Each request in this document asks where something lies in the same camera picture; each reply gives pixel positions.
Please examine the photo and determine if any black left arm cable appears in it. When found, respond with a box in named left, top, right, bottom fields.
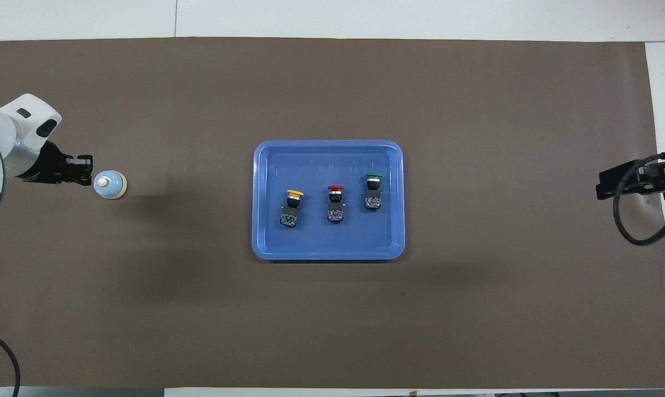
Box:
left=0, top=329, right=22, bottom=397

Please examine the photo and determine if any red push button switch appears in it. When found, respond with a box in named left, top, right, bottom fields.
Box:
left=326, top=185, right=346, bottom=224

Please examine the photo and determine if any blue plastic tray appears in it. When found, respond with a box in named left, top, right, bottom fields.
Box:
left=251, top=140, right=406, bottom=261

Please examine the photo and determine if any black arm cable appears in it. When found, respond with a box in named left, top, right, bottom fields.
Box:
left=613, top=152, right=665, bottom=246
left=0, top=329, right=22, bottom=397

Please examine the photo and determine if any yellow push button switch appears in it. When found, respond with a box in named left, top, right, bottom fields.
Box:
left=279, top=189, right=304, bottom=227

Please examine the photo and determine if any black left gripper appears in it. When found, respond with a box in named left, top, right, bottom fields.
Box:
left=21, top=141, right=93, bottom=187

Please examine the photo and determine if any green push button switch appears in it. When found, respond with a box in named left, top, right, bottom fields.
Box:
left=364, top=173, right=383, bottom=210

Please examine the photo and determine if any brown table mat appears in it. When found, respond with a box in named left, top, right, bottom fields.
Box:
left=0, top=37, right=665, bottom=388

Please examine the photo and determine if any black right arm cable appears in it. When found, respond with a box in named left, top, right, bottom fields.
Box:
left=613, top=152, right=665, bottom=246

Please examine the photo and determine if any light blue call bell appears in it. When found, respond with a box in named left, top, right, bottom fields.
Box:
left=93, top=170, right=128, bottom=201

